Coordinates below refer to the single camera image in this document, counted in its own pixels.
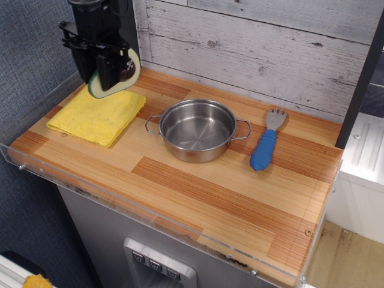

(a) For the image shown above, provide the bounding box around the clear acrylic guard rail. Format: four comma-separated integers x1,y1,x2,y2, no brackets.
0,43,343,286

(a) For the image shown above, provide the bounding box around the silver dispenser button panel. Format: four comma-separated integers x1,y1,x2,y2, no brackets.
124,237,197,287

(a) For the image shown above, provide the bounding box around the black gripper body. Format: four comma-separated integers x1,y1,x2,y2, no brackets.
59,4,130,60

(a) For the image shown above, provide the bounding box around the small steel pot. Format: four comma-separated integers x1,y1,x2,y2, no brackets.
145,99,251,163

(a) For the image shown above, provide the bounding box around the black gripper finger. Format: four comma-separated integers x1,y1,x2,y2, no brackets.
71,48,97,83
96,55,120,91

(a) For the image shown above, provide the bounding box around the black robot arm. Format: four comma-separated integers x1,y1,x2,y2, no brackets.
59,1,140,98

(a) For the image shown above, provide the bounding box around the grey toy fridge cabinet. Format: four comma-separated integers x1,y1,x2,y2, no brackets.
58,187,273,287

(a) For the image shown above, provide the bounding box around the blue handled metal fork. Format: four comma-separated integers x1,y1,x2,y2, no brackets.
250,108,288,171

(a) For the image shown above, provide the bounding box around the yellow folded cloth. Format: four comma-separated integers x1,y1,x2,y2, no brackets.
46,86,146,148

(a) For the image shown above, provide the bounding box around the black right frame post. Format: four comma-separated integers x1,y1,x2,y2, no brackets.
335,11,383,149

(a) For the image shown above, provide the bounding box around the black frame post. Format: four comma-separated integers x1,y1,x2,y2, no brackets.
111,0,140,57
335,11,383,149

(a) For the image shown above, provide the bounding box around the white side cabinet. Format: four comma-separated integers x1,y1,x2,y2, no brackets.
325,113,383,243

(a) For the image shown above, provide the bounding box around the black left frame post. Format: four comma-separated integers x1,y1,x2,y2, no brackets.
111,0,140,57

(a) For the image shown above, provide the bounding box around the toy avocado half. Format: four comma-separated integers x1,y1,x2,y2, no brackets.
88,48,141,98

